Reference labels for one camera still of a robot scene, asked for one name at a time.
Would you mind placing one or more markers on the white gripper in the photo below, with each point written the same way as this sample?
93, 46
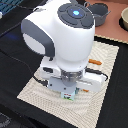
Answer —
68, 82

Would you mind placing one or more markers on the blue milk carton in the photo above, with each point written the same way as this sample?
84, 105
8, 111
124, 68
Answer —
69, 96

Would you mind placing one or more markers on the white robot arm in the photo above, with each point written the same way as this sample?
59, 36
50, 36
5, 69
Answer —
63, 32

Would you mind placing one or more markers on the beige woven placemat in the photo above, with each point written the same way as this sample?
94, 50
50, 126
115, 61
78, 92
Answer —
84, 110

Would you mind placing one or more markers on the pink brown mat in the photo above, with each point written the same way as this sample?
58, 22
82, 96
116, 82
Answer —
111, 28

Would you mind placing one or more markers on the beige bowl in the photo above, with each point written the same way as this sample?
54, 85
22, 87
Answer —
124, 16

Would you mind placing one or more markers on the large grey pot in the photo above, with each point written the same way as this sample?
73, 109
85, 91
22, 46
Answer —
100, 12

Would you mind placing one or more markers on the wooden handled knife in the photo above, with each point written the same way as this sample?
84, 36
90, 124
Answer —
94, 62

